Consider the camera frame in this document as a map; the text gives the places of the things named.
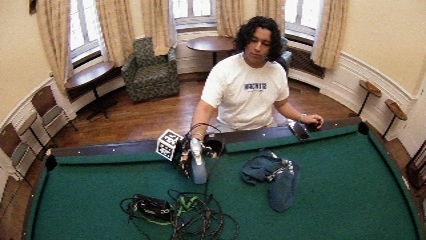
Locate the white marker cube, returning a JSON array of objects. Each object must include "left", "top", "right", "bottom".
[{"left": 155, "top": 128, "right": 185, "bottom": 162}]

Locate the black electronics box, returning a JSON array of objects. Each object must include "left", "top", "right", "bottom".
[{"left": 132, "top": 194, "right": 173, "bottom": 218}]

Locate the person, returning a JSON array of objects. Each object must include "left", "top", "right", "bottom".
[{"left": 189, "top": 15, "right": 326, "bottom": 138}]

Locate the dark radiator grille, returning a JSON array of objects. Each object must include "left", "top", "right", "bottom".
[{"left": 286, "top": 45, "right": 326, "bottom": 79}]

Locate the blue cloth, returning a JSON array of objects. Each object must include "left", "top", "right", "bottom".
[{"left": 240, "top": 149, "right": 302, "bottom": 213}]

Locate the green pool table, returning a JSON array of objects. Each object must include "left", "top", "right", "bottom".
[{"left": 21, "top": 115, "right": 426, "bottom": 240}]

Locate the blue upholstered chair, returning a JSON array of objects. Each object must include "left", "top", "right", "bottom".
[{"left": 276, "top": 37, "right": 294, "bottom": 75}]

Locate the dark wooden chair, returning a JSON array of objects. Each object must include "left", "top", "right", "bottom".
[{"left": 405, "top": 139, "right": 426, "bottom": 192}]

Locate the green patterned armchair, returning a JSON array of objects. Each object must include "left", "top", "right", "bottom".
[{"left": 120, "top": 36, "right": 181, "bottom": 103}]

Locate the window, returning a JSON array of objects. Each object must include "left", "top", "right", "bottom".
[
  {"left": 169, "top": 0, "right": 218, "bottom": 30},
  {"left": 68, "top": 0, "right": 104, "bottom": 63},
  {"left": 282, "top": 0, "right": 326, "bottom": 44}
]

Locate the round wooden table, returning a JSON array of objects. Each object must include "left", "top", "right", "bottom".
[{"left": 185, "top": 35, "right": 237, "bottom": 66}]

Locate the wooden half-round side table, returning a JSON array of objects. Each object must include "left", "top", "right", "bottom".
[{"left": 64, "top": 60, "right": 117, "bottom": 120}]

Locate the row of beige curtains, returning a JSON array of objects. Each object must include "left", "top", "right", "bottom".
[{"left": 33, "top": 0, "right": 350, "bottom": 93}]

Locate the green cable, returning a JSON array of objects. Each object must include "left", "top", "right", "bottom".
[{"left": 132, "top": 195, "right": 200, "bottom": 226}]

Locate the bundle of black cables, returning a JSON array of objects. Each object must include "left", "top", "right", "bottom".
[{"left": 119, "top": 189, "right": 241, "bottom": 240}]

